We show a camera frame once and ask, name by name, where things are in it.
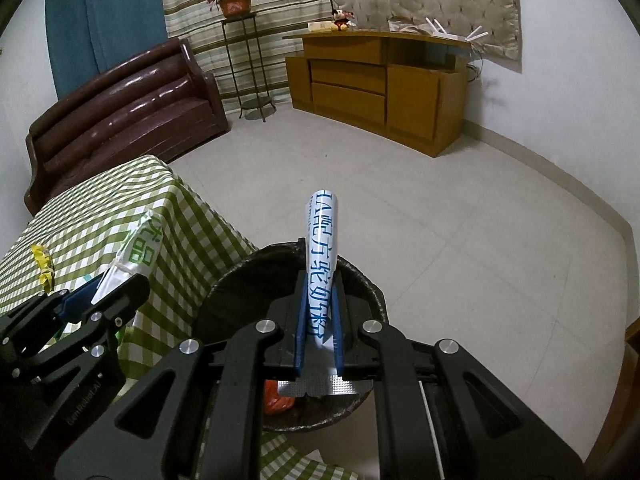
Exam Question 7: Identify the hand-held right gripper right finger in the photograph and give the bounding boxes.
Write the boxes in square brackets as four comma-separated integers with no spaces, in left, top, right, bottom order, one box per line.
[332,265,586,480]

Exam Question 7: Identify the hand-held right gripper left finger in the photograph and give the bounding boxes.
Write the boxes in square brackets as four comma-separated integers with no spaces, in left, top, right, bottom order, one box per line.
[52,270,311,480]

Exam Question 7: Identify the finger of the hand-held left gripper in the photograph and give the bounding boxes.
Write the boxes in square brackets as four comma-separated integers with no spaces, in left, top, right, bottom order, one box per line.
[0,280,103,356]
[20,275,150,381]

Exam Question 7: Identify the white packet with green print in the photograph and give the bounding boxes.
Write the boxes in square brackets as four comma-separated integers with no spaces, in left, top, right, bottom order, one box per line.
[91,205,166,386]

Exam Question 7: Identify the white packet with blue print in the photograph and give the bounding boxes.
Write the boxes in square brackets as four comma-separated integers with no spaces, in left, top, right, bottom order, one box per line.
[277,189,373,398]

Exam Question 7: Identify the orange plastic bag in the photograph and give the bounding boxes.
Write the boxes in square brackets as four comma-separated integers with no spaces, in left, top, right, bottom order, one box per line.
[262,379,296,416]

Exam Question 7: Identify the crumpled yellow wrapper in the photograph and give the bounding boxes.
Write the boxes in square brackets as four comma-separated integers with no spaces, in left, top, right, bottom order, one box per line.
[30,244,57,293]

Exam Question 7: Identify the green checkered tablecloth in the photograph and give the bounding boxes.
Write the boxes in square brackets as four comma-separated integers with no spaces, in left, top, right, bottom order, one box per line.
[0,154,361,480]

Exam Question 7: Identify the brown leather sofa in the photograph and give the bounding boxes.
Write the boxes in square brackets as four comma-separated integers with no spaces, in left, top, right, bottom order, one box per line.
[24,37,231,218]

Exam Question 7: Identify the black metal plant stand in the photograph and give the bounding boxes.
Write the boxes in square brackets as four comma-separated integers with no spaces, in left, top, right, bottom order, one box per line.
[220,11,278,123]

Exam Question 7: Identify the wooden cabinet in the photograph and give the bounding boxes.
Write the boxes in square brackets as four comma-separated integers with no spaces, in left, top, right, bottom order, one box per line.
[282,30,473,157]

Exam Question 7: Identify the blue curtain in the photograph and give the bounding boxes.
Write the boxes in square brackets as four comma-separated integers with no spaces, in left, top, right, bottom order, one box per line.
[44,0,168,101]

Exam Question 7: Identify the mouse plush toy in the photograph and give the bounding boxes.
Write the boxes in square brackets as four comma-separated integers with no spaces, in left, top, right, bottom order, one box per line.
[330,8,357,32]

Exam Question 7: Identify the white paper sheets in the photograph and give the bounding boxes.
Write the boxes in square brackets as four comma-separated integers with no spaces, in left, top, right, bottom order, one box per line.
[387,17,431,36]

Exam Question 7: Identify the white router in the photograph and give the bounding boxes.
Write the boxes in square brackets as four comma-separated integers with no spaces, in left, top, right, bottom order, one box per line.
[425,16,490,43]

